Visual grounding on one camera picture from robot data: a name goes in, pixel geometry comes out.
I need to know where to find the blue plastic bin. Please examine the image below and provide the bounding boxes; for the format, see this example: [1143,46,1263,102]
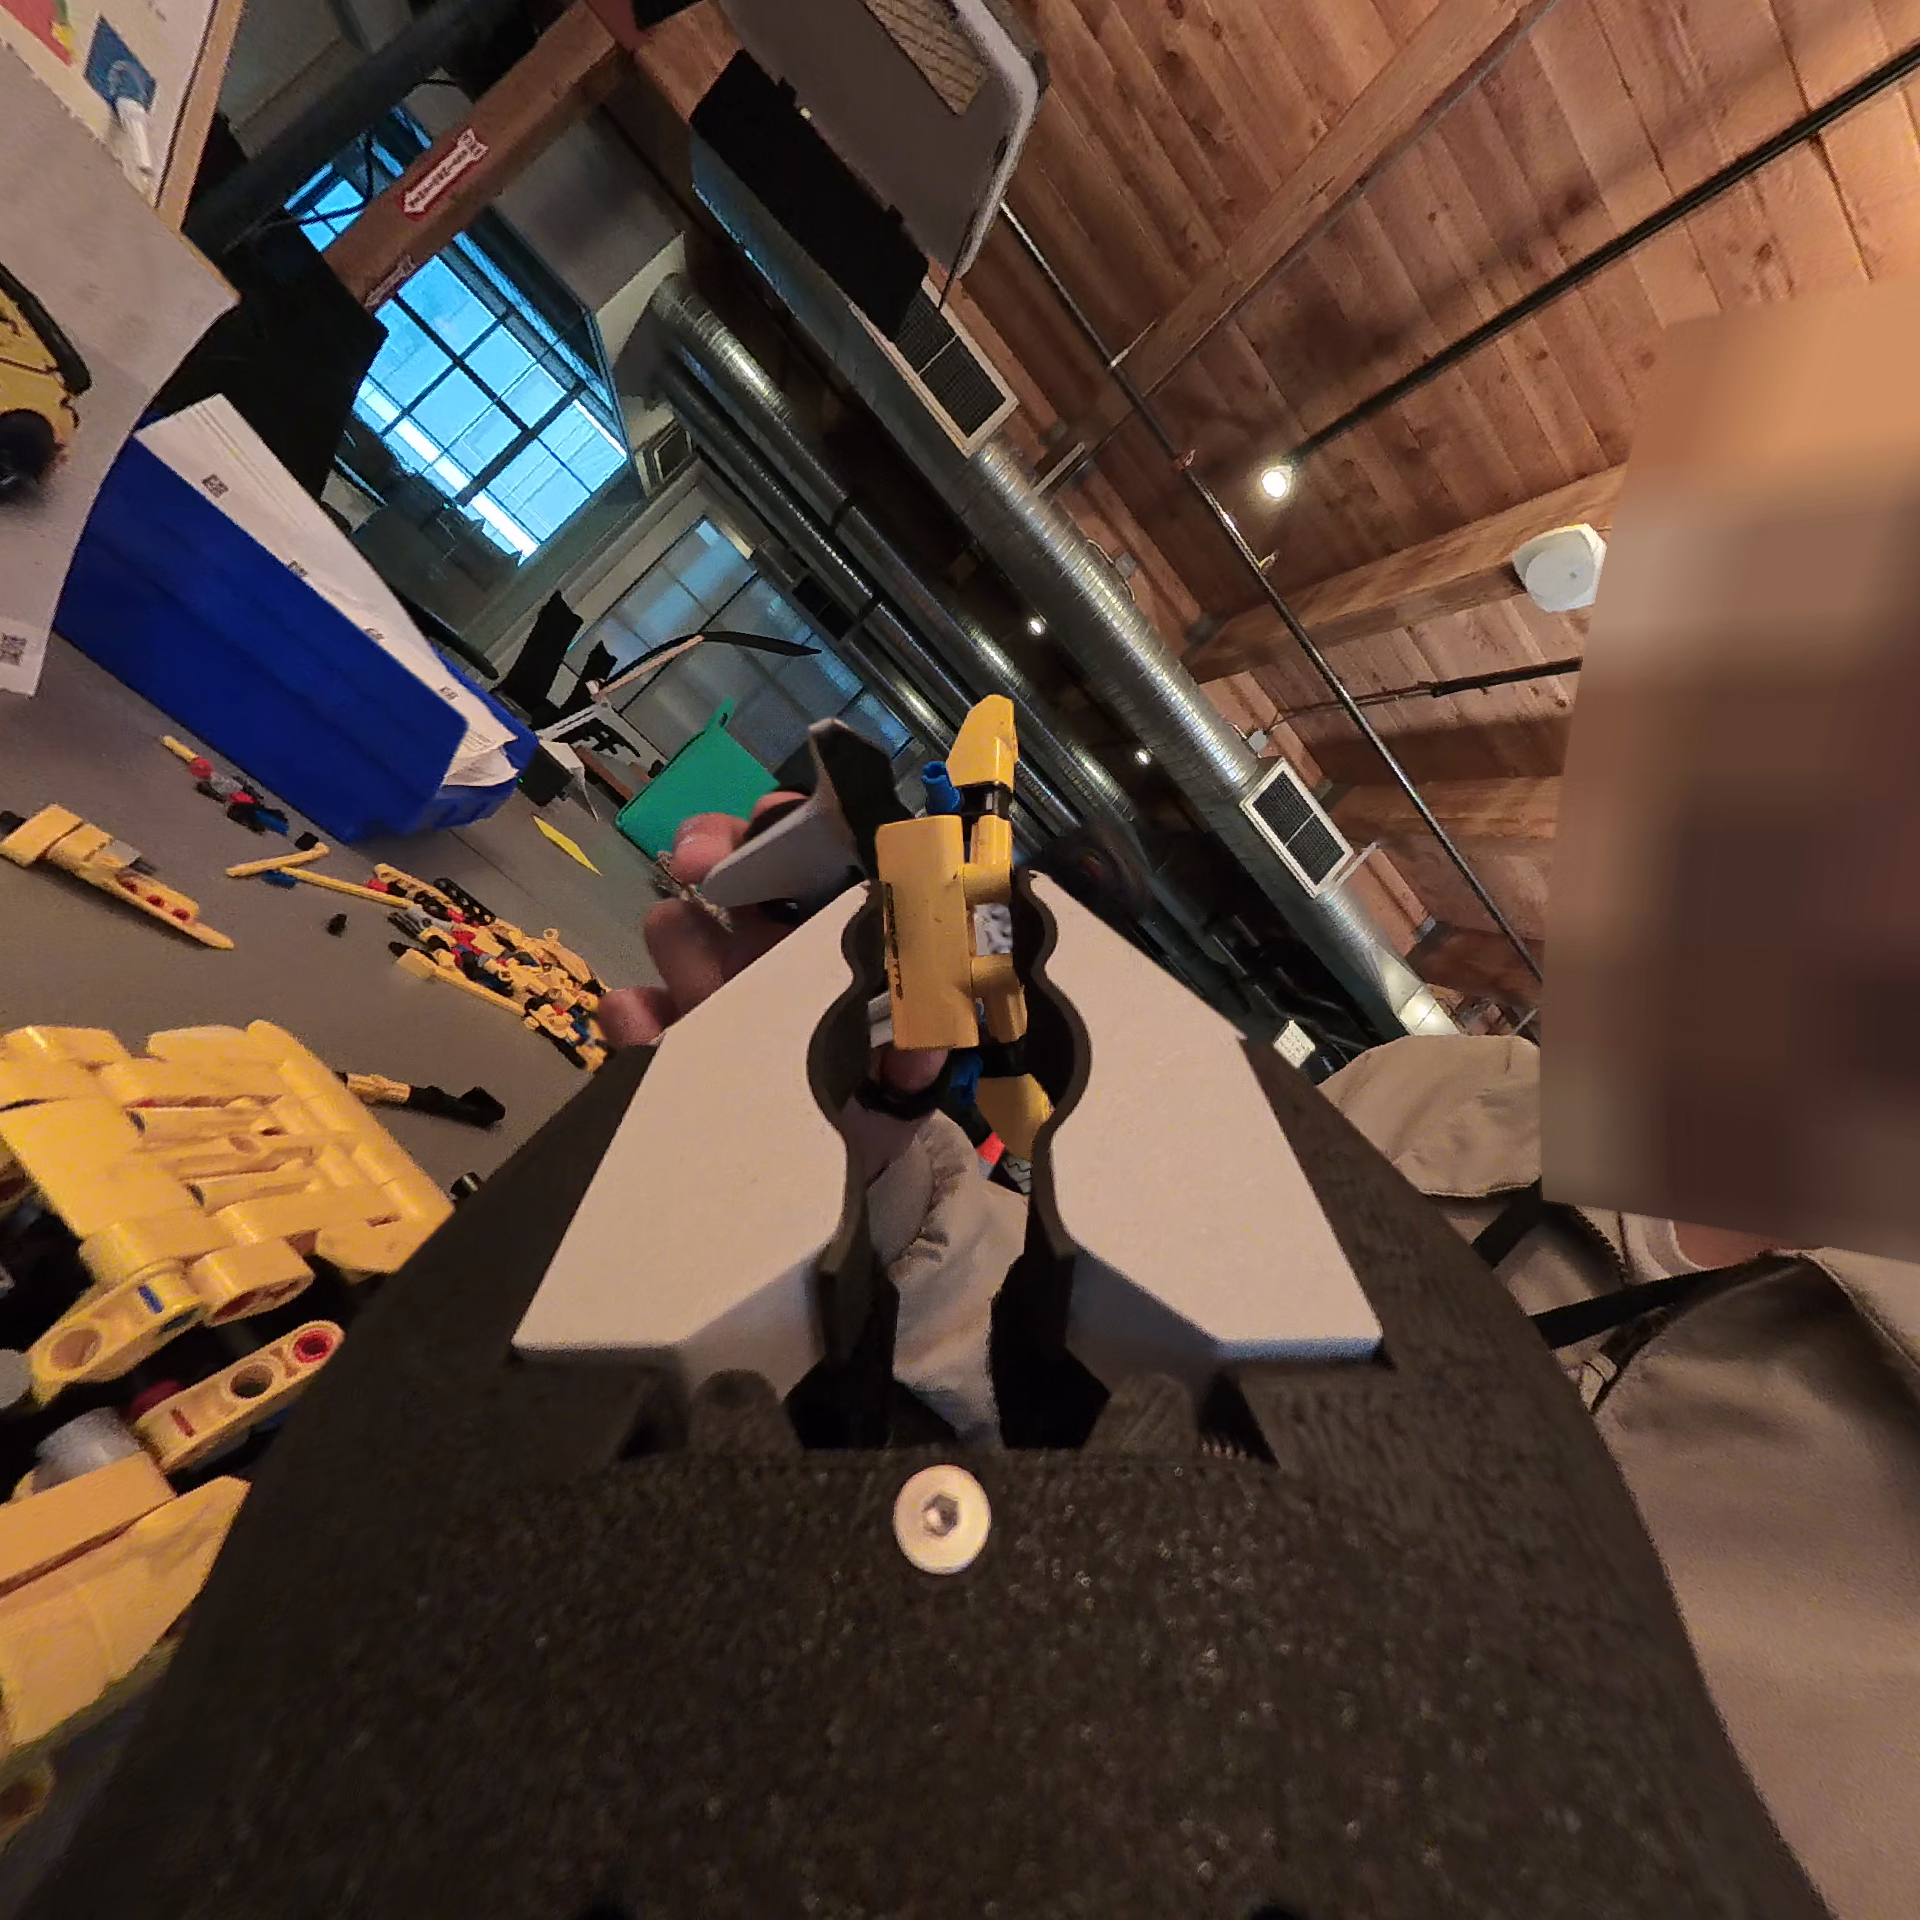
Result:
[59,434,537,845]

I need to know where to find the large paned window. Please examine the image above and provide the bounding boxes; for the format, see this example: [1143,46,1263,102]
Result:
[285,102,634,572]

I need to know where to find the yellow panel assembly blue pins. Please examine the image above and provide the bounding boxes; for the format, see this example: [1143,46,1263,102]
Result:
[869,688,1063,1196]

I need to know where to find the white notice board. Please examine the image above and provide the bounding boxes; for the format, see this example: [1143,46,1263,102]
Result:
[0,0,247,224]

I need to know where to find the grey instruction booklet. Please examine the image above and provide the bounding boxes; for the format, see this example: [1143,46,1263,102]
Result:
[0,46,241,703]

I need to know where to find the white ceiling sensor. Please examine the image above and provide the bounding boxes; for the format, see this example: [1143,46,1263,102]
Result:
[1506,521,1608,618]

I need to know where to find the yellow toy brick car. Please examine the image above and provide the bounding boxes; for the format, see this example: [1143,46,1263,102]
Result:
[0,1022,458,1805]

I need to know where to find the green plastic bin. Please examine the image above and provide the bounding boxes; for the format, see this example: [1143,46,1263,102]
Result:
[610,703,785,863]

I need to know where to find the grey ceiling air unit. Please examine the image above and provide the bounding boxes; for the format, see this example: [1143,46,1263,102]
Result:
[688,0,1050,311]

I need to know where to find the black shoulder strap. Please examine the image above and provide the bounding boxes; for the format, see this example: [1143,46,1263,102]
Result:
[1477,1178,1810,1349]

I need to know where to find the person's right hand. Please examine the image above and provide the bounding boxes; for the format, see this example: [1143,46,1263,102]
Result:
[636,791,953,1124]

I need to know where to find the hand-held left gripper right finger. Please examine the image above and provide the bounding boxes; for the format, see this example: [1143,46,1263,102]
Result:
[998,874,1383,1440]

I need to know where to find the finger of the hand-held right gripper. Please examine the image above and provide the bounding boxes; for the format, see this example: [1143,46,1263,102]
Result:
[696,719,912,914]

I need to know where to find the yellow panel with red pins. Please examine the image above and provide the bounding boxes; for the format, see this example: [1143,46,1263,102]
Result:
[0,801,239,956]

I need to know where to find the cluster of small pins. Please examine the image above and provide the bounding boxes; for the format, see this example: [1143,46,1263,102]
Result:
[159,735,299,836]

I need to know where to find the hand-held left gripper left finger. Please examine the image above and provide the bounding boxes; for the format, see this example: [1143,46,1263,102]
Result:
[511,882,902,1388]

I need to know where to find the black yellow brick assembly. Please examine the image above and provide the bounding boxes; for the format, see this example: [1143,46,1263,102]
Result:
[340,1067,511,1131]

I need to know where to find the white vent grille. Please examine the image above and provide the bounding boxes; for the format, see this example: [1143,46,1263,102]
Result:
[1237,756,1359,905]
[857,288,1029,455]

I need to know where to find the pile of loose brick pieces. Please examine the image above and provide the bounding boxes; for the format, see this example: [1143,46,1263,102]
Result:
[371,860,614,1075]

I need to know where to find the silver ventilation duct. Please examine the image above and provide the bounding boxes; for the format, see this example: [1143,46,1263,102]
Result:
[648,279,1464,1041]

